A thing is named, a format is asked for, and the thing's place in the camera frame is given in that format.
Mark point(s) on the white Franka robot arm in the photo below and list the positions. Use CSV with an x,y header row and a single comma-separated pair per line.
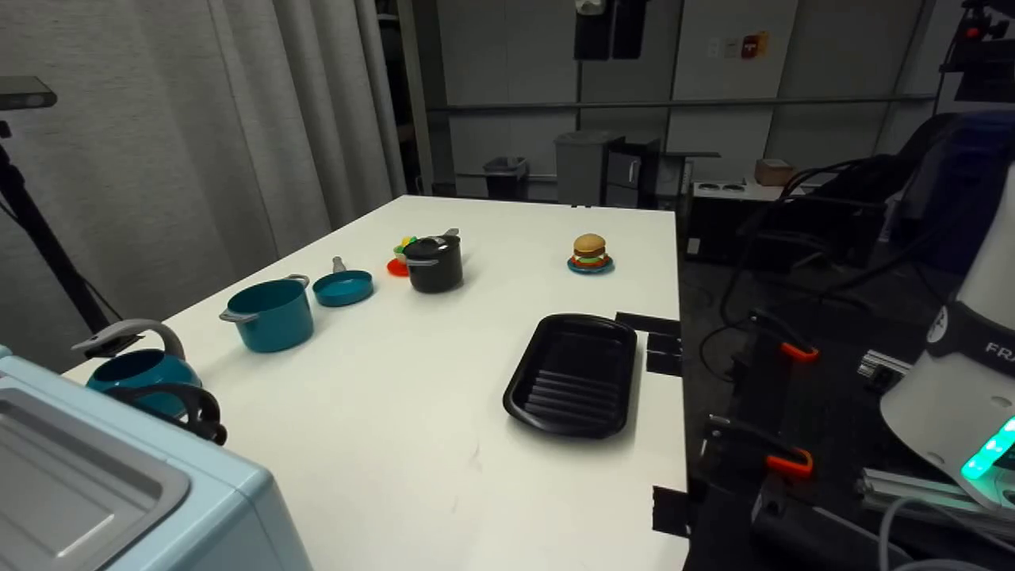
x,y
952,414

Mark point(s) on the small black pot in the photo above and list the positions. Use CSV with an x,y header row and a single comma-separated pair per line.
x,y
435,275

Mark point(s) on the teal pot lid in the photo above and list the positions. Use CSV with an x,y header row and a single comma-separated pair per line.
x,y
343,288

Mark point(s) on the teal pot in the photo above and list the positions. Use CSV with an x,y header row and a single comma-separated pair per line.
x,y
274,319

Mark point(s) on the small teal plate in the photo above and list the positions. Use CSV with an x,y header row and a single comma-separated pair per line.
x,y
592,267

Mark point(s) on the toy burger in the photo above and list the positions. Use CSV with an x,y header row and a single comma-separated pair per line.
x,y
587,247

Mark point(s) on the small black bin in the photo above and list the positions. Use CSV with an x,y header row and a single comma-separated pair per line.
x,y
506,178

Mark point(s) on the black grill tray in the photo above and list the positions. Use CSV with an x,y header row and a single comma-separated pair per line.
x,y
572,374

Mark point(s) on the green yellow toy food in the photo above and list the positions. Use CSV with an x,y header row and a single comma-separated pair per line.
x,y
404,246

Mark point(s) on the orange toy disc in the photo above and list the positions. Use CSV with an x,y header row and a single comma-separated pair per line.
x,y
399,267

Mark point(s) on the grey bin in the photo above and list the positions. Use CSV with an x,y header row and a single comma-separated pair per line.
x,y
587,166

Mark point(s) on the black clamp orange tip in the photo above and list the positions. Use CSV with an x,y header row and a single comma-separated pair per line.
x,y
788,341
773,448

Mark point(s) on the tape roll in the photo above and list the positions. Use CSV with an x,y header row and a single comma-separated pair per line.
x,y
774,172

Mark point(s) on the grey curtain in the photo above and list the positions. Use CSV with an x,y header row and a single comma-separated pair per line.
x,y
193,138

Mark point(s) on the black office chair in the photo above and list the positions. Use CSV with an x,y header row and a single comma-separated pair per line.
x,y
866,196

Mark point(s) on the teal toy kettle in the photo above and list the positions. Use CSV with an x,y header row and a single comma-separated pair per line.
x,y
144,374

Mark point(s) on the light blue toy appliance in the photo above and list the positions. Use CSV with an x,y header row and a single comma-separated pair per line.
x,y
114,485

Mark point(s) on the black tripod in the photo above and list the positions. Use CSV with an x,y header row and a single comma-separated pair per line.
x,y
50,256

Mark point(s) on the black table edge bracket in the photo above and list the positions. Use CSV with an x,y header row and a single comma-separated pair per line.
x,y
654,341
673,509

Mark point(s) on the grey wall rail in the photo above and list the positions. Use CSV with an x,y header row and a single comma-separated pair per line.
x,y
685,101

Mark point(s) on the black wall box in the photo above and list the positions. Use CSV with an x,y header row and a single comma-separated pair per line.
x,y
609,27

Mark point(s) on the red wall alarm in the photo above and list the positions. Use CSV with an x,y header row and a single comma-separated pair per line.
x,y
752,44

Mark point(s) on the aluminium frame bars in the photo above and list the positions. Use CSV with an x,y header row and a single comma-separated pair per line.
x,y
921,495

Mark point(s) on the grey camera on tripod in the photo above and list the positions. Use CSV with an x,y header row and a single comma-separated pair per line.
x,y
24,93

